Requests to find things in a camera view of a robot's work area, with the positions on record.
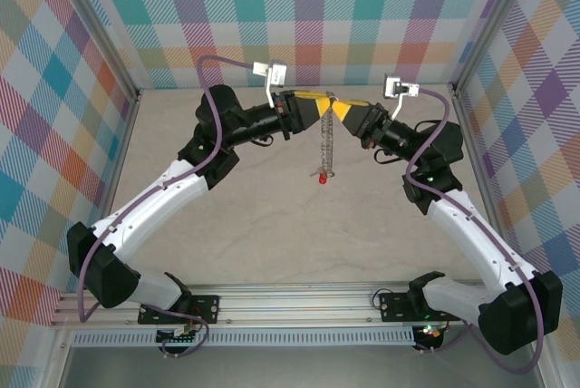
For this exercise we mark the red key tag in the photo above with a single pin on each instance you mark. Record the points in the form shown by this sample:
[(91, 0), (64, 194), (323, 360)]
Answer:
[(323, 179)]

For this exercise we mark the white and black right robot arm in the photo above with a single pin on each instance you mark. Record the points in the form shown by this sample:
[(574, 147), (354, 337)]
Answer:
[(471, 234)]

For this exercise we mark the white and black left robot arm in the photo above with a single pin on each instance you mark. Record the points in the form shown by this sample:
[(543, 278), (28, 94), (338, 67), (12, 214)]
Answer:
[(158, 206)]

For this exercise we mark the grey metal base sheet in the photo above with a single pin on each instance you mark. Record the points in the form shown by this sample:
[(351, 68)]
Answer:
[(294, 367)]

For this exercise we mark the aluminium floor side rail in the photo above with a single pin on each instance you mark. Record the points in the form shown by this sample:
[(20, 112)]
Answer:
[(476, 157), (118, 157)]

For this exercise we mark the aluminium corner post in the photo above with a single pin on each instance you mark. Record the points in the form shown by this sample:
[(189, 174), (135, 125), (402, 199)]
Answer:
[(96, 21), (493, 21)]

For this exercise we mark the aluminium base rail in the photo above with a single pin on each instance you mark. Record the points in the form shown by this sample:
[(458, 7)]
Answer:
[(294, 304)]

